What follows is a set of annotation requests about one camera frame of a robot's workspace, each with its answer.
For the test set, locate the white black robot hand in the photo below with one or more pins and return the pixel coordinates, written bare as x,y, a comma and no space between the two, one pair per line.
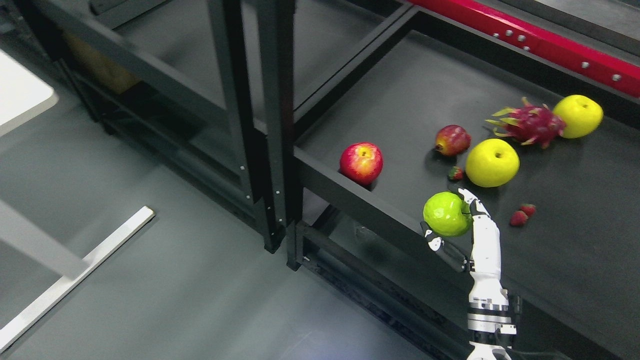
485,258

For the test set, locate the green apple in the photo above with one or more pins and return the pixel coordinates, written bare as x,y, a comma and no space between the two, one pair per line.
447,214

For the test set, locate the white robot forearm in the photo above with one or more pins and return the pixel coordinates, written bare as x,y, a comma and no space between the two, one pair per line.
492,330

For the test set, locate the small strawberry by apple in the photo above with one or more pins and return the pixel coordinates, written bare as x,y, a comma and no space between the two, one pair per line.
456,174

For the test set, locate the yellow apple near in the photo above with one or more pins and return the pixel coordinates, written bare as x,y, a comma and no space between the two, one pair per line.
492,163

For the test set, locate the yellow apple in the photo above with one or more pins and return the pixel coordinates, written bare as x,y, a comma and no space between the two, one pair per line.
580,114
492,163

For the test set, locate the red apple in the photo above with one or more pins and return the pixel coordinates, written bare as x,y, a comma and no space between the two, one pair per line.
362,163

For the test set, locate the yellow apple far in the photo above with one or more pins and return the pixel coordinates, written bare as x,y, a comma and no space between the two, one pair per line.
580,114

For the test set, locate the black metal shelf right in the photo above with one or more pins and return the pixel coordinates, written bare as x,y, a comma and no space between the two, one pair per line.
393,73

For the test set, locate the black metal shelf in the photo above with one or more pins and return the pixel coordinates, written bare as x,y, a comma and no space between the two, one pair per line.
173,76
393,73

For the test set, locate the black metal shelf left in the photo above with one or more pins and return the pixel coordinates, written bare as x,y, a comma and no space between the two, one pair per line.
173,76

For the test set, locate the strawberry right lower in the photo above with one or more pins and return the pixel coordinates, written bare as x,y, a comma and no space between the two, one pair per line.
518,219

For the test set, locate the strawberry right upper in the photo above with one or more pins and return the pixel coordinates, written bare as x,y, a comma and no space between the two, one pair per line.
528,208

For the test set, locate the red pomegranate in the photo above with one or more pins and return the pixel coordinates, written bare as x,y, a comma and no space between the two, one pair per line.
452,140

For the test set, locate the pink dragon fruit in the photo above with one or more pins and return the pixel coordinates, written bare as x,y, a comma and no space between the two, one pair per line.
528,125

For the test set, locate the red metal beam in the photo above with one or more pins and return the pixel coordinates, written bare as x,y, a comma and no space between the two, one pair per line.
594,64

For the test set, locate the white standing table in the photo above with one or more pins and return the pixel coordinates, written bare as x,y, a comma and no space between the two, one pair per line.
25,96

